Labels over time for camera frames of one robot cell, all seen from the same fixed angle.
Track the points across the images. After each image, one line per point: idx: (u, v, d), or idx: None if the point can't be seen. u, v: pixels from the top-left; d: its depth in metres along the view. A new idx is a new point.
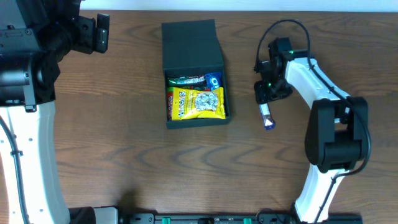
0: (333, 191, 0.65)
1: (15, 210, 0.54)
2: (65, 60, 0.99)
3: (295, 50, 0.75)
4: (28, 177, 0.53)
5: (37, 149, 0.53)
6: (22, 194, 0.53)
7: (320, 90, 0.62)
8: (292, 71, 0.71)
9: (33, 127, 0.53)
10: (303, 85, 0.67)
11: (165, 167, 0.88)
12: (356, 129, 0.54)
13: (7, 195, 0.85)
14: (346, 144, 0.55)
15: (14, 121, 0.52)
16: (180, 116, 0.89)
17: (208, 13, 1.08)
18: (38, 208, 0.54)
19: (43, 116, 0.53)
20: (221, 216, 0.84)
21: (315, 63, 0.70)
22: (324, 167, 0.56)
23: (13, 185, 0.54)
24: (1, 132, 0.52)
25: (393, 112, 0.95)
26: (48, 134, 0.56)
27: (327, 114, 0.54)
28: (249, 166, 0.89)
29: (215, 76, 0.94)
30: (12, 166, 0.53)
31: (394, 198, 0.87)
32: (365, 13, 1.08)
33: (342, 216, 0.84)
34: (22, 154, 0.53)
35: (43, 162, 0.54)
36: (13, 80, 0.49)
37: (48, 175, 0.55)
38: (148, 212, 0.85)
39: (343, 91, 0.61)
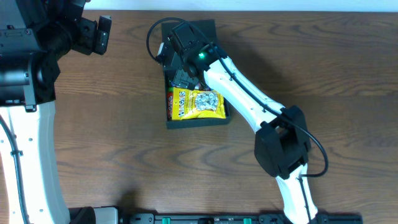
0: (306, 183, 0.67)
1: (15, 209, 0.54)
2: (65, 60, 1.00)
3: (204, 50, 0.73)
4: (28, 177, 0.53)
5: (36, 149, 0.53)
6: (22, 193, 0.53)
7: (255, 110, 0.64)
8: (212, 80, 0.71)
9: (33, 127, 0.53)
10: (232, 99, 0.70)
11: (165, 167, 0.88)
12: (298, 133, 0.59)
13: (7, 195, 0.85)
14: (293, 148, 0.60)
15: (15, 121, 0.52)
16: (180, 116, 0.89)
17: (208, 13, 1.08)
18: (38, 208, 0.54)
19: (43, 114, 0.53)
20: (221, 216, 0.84)
21: (234, 68, 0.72)
22: (285, 174, 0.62)
23: (13, 185, 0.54)
24: (1, 132, 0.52)
25: (394, 112, 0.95)
26: (47, 134, 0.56)
27: (272, 140, 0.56)
28: (249, 166, 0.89)
29: None
30: (13, 166, 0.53)
31: (393, 198, 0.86)
32: (365, 13, 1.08)
33: (342, 216, 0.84)
34: (22, 154, 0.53)
35: (43, 159, 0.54)
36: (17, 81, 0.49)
37: (48, 175, 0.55)
38: (148, 212, 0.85)
39: (276, 103, 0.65)
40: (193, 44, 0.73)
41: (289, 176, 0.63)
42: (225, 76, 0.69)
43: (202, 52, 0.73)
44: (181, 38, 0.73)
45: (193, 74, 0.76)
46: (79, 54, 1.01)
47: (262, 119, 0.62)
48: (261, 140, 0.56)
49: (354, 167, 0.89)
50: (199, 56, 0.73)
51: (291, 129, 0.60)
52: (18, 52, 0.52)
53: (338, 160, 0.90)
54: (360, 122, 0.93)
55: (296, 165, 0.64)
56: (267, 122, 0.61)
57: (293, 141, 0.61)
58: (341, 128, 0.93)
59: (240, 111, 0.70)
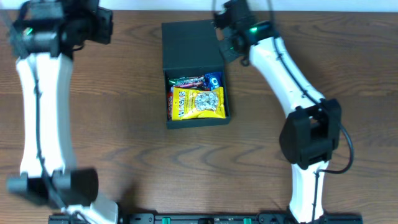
0: (320, 182, 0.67)
1: (30, 148, 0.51)
2: None
3: (257, 26, 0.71)
4: (45, 119, 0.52)
5: (53, 88, 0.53)
6: (39, 130, 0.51)
7: (294, 93, 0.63)
8: (258, 56, 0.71)
9: (54, 70, 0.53)
10: (273, 78, 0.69)
11: (165, 167, 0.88)
12: (330, 127, 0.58)
13: (7, 195, 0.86)
14: (320, 141, 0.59)
15: (39, 64, 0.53)
16: (180, 116, 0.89)
17: (208, 13, 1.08)
18: (52, 147, 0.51)
19: (63, 61, 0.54)
20: (221, 216, 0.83)
21: (283, 49, 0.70)
22: (304, 165, 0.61)
23: (29, 127, 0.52)
24: (27, 72, 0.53)
25: (394, 112, 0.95)
26: (65, 83, 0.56)
27: (302, 124, 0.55)
28: (249, 166, 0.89)
29: (215, 76, 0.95)
30: (32, 104, 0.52)
31: (393, 198, 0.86)
32: (365, 12, 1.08)
33: (342, 216, 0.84)
34: (43, 94, 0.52)
35: (60, 104, 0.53)
36: (44, 35, 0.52)
37: (64, 125, 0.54)
38: (148, 212, 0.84)
39: (318, 93, 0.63)
40: (248, 19, 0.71)
41: (307, 167, 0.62)
42: (273, 54, 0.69)
43: (255, 27, 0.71)
44: (236, 12, 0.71)
45: (239, 47, 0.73)
46: (79, 54, 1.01)
47: (297, 104, 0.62)
48: (291, 122, 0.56)
49: (354, 167, 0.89)
50: (250, 31, 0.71)
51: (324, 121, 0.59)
52: (46, 21, 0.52)
53: (338, 160, 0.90)
54: (360, 122, 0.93)
55: (318, 160, 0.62)
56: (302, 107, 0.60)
57: (322, 134, 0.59)
58: None
59: (277, 92, 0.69)
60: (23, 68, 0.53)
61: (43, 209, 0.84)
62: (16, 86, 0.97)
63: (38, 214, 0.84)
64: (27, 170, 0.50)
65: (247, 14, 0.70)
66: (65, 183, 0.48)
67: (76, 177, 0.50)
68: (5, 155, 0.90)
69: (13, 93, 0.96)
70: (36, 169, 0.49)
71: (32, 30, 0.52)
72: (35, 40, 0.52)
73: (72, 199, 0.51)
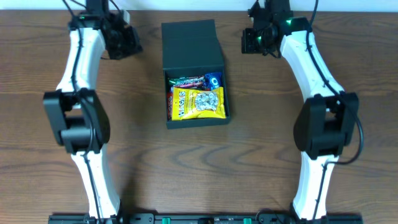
0: (328, 178, 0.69)
1: (67, 73, 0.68)
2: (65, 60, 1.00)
3: (293, 20, 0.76)
4: (83, 61, 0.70)
5: (91, 46, 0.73)
6: (77, 65, 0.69)
7: (315, 82, 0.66)
8: (288, 46, 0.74)
9: (94, 35, 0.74)
10: (298, 66, 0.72)
11: (165, 167, 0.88)
12: (344, 121, 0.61)
13: (7, 195, 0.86)
14: (333, 133, 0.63)
15: (85, 30, 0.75)
16: (180, 116, 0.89)
17: (208, 13, 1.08)
18: (83, 76, 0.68)
19: (99, 35, 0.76)
20: (221, 216, 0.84)
21: (313, 42, 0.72)
22: (313, 154, 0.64)
23: (69, 66, 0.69)
24: (74, 35, 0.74)
25: (394, 112, 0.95)
26: (99, 50, 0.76)
27: (318, 111, 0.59)
28: (249, 166, 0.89)
29: (215, 76, 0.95)
30: (74, 53, 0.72)
31: (393, 198, 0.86)
32: (365, 13, 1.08)
33: (342, 216, 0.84)
34: (83, 46, 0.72)
35: (92, 57, 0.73)
36: (90, 20, 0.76)
37: (94, 72, 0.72)
38: (148, 212, 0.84)
39: (338, 84, 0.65)
40: (285, 12, 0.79)
41: (317, 158, 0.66)
42: (302, 45, 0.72)
43: (290, 20, 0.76)
44: (275, 5, 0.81)
45: (272, 36, 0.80)
46: None
47: (318, 93, 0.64)
48: (308, 107, 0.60)
49: (354, 167, 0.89)
50: (285, 22, 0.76)
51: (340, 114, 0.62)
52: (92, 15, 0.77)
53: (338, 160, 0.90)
54: (360, 122, 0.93)
55: (328, 153, 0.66)
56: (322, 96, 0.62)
57: (336, 126, 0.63)
58: None
59: (300, 80, 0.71)
60: (73, 37, 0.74)
61: (42, 209, 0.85)
62: (16, 86, 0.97)
63: (38, 214, 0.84)
64: (61, 87, 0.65)
65: (286, 9, 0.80)
66: (92, 94, 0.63)
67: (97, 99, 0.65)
68: (5, 155, 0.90)
69: (13, 92, 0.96)
70: (68, 87, 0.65)
71: (84, 18, 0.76)
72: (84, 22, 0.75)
73: (94, 119, 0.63)
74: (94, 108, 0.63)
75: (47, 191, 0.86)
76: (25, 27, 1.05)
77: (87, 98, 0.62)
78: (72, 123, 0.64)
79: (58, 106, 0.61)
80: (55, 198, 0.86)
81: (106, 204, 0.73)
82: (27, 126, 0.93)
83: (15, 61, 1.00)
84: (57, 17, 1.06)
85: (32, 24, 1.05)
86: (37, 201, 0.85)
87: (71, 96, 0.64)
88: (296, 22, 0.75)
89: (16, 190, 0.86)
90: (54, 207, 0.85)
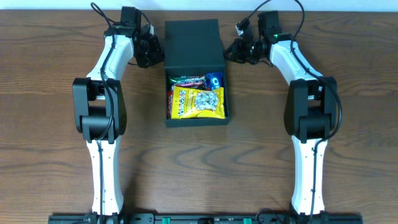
0: (319, 163, 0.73)
1: (97, 66, 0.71)
2: (65, 60, 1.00)
3: (280, 34, 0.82)
4: (112, 58, 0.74)
5: (122, 50, 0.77)
6: (107, 60, 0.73)
7: (298, 71, 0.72)
8: (276, 53, 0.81)
9: (127, 41, 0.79)
10: (284, 66, 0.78)
11: (165, 168, 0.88)
12: (327, 102, 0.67)
13: (7, 195, 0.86)
14: (318, 116, 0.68)
15: (119, 36, 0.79)
16: (180, 115, 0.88)
17: (208, 13, 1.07)
18: (111, 68, 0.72)
19: (130, 43, 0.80)
20: (221, 216, 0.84)
21: (296, 46, 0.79)
22: (301, 137, 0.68)
23: (101, 60, 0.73)
24: (109, 37, 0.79)
25: (394, 112, 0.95)
26: (127, 56, 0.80)
27: (301, 91, 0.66)
28: (249, 166, 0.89)
29: (216, 76, 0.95)
30: (106, 51, 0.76)
31: (393, 198, 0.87)
32: (365, 13, 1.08)
33: (342, 216, 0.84)
34: (115, 48, 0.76)
35: (122, 58, 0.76)
36: (124, 31, 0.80)
37: (121, 71, 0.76)
38: (148, 212, 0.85)
39: (318, 72, 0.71)
40: (275, 29, 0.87)
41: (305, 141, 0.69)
42: (286, 49, 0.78)
43: (277, 35, 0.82)
44: (268, 20, 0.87)
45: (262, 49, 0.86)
46: (79, 54, 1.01)
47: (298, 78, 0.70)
48: (291, 89, 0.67)
49: (354, 167, 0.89)
50: (273, 36, 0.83)
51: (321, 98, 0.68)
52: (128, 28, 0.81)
53: (338, 160, 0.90)
54: (360, 122, 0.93)
55: (316, 137, 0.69)
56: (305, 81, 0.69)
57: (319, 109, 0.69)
58: (341, 128, 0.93)
59: (286, 77, 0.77)
60: (107, 40, 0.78)
61: (42, 209, 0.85)
62: (16, 86, 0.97)
63: (38, 214, 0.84)
64: (90, 76, 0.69)
65: (277, 25, 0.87)
66: (118, 84, 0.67)
67: (122, 93, 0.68)
68: (5, 155, 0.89)
69: (13, 92, 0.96)
70: (97, 76, 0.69)
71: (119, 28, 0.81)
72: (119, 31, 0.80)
73: (115, 108, 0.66)
74: (117, 98, 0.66)
75: (47, 191, 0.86)
76: (25, 27, 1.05)
77: (114, 87, 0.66)
78: (93, 111, 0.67)
79: (85, 93, 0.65)
80: (55, 198, 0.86)
81: (110, 200, 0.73)
82: (27, 126, 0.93)
83: (15, 61, 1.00)
84: (56, 17, 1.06)
85: (32, 24, 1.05)
86: (37, 201, 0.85)
87: (98, 84, 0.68)
88: (282, 35, 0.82)
89: (16, 190, 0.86)
90: (54, 207, 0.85)
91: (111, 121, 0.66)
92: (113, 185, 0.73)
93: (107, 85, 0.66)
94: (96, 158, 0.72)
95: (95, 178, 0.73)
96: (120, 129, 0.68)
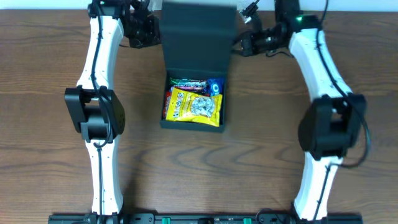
0: (330, 181, 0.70)
1: (87, 68, 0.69)
2: (65, 60, 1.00)
3: (303, 18, 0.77)
4: (102, 53, 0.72)
5: (111, 39, 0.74)
6: (96, 58, 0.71)
7: (324, 81, 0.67)
8: (298, 44, 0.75)
9: (113, 25, 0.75)
10: (306, 63, 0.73)
11: (165, 168, 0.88)
12: (351, 122, 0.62)
13: (7, 195, 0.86)
14: (339, 135, 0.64)
15: (104, 19, 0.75)
16: (175, 117, 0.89)
17: None
18: (101, 69, 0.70)
19: (119, 25, 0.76)
20: (221, 216, 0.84)
21: (323, 42, 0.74)
22: (318, 154, 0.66)
23: (89, 57, 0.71)
24: (94, 25, 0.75)
25: (394, 112, 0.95)
26: (118, 41, 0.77)
27: (324, 113, 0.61)
28: (249, 166, 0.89)
29: (216, 83, 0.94)
30: (94, 45, 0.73)
31: (393, 198, 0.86)
32: (365, 12, 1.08)
33: (342, 216, 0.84)
34: (102, 38, 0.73)
35: (112, 52, 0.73)
36: (109, 7, 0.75)
37: (112, 64, 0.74)
38: (148, 212, 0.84)
39: (346, 85, 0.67)
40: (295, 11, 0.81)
41: (321, 158, 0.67)
42: (311, 43, 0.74)
43: (301, 17, 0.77)
44: (286, 4, 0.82)
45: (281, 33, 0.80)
46: (79, 54, 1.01)
47: (326, 92, 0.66)
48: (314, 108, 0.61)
49: (354, 167, 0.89)
50: (296, 20, 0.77)
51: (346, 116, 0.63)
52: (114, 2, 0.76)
53: None
54: None
55: (333, 154, 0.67)
56: (328, 97, 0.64)
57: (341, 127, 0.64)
58: None
59: (308, 83, 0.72)
60: (94, 25, 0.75)
61: (42, 210, 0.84)
62: (15, 86, 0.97)
63: (37, 215, 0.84)
64: (81, 83, 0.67)
65: (296, 8, 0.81)
66: (111, 93, 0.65)
67: (115, 96, 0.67)
68: (5, 155, 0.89)
69: (13, 92, 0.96)
70: (88, 84, 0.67)
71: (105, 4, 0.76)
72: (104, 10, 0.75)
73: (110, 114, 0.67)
74: (111, 107, 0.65)
75: (47, 191, 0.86)
76: (25, 27, 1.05)
77: (106, 96, 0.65)
78: (89, 114, 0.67)
79: (78, 102, 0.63)
80: (55, 198, 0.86)
81: (109, 200, 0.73)
82: (27, 126, 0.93)
83: (15, 61, 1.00)
84: (56, 17, 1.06)
85: (32, 24, 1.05)
86: (37, 201, 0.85)
87: (91, 92, 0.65)
88: (306, 19, 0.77)
89: (16, 190, 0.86)
90: (54, 207, 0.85)
91: (109, 125, 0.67)
92: (112, 185, 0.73)
93: (99, 94, 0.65)
94: (96, 158, 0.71)
95: (94, 178, 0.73)
96: (118, 129, 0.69)
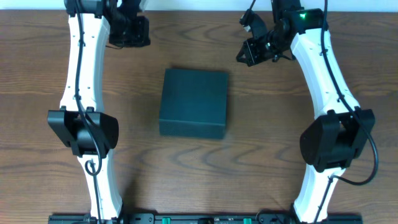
0: (331, 189, 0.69)
1: (70, 84, 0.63)
2: (65, 60, 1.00)
3: (308, 15, 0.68)
4: (86, 64, 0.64)
5: (95, 44, 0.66)
6: (79, 71, 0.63)
7: (330, 95, 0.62)
8: (301, 47, 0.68)
9: (96, 27, 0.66)
10: (310, 70, 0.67)
11: (165, 168, 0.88)
12: (357, 137, 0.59)
13: (7, 195, 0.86)
14: (342, 150, 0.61)
15: (85, 18, 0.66)
16: None
17: (208, 13, 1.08)
18: (86, 86, 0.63)
19: (104, 25, 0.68)
20: (221, 216, 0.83)
21: (329, 45, 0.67)
22: (321, 168, 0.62)
23: (73, 69, 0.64)
24: (74, 27, 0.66)
25: (393, 112, 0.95)
26: (103, 45, 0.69)
27: (331, 130, 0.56)
28: (249, 166, 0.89)
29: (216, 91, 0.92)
30: (76, 53, 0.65)
31: (393, 198, 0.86)
32: (364, 13, 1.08)
33: (342, 216, 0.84)
34: (84, 45, 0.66)
35: (97, 61, 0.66)
36: (91, 2, 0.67)
37: (99, 73, 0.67)
38: (148, 212, 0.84)
39: (353, 99, 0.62)
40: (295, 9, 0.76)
41: (322, 171, 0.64)
42: (317, 48, 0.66)
43: (305, 14, 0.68)
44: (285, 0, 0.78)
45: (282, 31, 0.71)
46: None
47: (331, 107, 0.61)
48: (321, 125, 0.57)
49: (354, 167, 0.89)
50: (299, 17, 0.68)
51: (351, 130, 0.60)
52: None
53: None
54: None
55: (335, 166, 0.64)
56: (334, 112, 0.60)
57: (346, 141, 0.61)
58: None
59: (312, 92, 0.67)
60: (74, 26, 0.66)
61: (42, 210, 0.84)
62: (15, 86, 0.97)
63: (37, 215, 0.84)
64: (64, 105, 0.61)
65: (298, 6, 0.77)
66: (100, 117, 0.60)
67: (104, 116, 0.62)
68: (5, 155, 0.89)
69: (13, 92, 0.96)
70: (73, 105, 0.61)
71: None
72: (85, 7, 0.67)
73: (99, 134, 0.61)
74: (99, 129, 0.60)
75: (47, 190, 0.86)
76: (25, 27, 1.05)
77: (91, 119, 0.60)
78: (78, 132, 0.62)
79: (61, 126, 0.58)
80: (55, 198, 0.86)
81: (107, 207, 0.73)
82: (27, 126, 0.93)
83: (15, 61, 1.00)
84: (56, 17, 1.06)
85: (32, 24, 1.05)
86: (37, 201, 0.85)
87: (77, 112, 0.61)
88: (310, 17, 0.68)
89: (16, 190, 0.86)
90: (54, 206, 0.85)
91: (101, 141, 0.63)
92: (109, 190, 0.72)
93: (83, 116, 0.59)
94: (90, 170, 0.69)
95: (90, 185, 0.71)
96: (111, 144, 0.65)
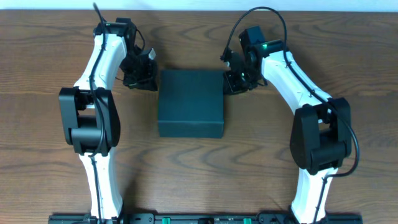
0: (326, 188, 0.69)
1: (86, 73, 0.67)
2: (65, 60, 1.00)
3: (268, 43, 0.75)
4: (103, 61, 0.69)
5: (113, 51, 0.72)
6: (96, 64, 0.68)
7: (301, 93, 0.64)
8: (268, 67, 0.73)
9: (117, 40, 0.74)
10: (281, 84, 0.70)
11: (165, 168, 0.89)
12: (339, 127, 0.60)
13: (7, 195, 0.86)
14: (331, 145, 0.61)
15: (109, 37, 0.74)
16: None
17: (208, 13, 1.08)
18: (100, 74, 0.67)
19: (122, 43, 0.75)
20: (221, 216, 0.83)
21: (291, 58, 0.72)
22: (313, 170, 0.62)
23: (90, 65, 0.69)
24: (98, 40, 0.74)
25: (393, 112, 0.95)
26: (120, 58, 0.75)
27: (310, 121, 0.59)
28: (249, 166, 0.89)
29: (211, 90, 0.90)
30: (96, 55, 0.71)
31: (393, 198, 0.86)
32: (365, 13, 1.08)
33: (342, 216, 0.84)
34: (105, 50, 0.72)
35: (113, 62, 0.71)
36: (115, 28, 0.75)
37: (113, 74, 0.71)
38: (148, 212, 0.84)
39: (324, 93, 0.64)
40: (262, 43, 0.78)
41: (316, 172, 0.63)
42: (282, 64, 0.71)
43: (265, 43, 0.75)
44: (250, 35, 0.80)
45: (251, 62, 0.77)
46: (79, 54, 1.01)
47: (305, 102, 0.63)
48: (300, 119, 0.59)
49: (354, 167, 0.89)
50: (262, 46, 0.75)
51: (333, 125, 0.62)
52: (121, 27, 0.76)
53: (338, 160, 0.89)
54: (360, 122, 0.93)
55: (327, 167, 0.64)
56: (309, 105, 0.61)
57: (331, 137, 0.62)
58: None
59: (288, 101, 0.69)
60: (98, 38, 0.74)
61: (42, 210, 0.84)
62: (16, 86, 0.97)
63: (37, 215, 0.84)
64: (78, 85, 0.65)
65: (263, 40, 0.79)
66: (107, 94, 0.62)
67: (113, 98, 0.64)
68: (5, 155, 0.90)
69: (13, 92, 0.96)
70: (86, 86, 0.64)
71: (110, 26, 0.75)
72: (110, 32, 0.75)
73: (106, 120, 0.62)
74: (107, 110, 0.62)
75: (47, 190, 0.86)
76: (25, 27, 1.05)
77: (102, 98, 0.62)
78: (83, 122, 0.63)
79: (73, 103, 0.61)
80: (56, 198, 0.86)
81: (108, 206, 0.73)
82: (27, 126, 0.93)
83: (15, 61, 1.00)
84: (57, 17, 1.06)
85: (32, 24, 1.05)
86: (37, 201, 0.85)
87: (87, 93, 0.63)
88: (272, 43, 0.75)
89: (16, 190, 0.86)
90: (54, 206, 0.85)
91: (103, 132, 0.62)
92: (110, 190, 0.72)
93: (96, 96, 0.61)
94: (91, 170, 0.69)
95: (91, 185, 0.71)
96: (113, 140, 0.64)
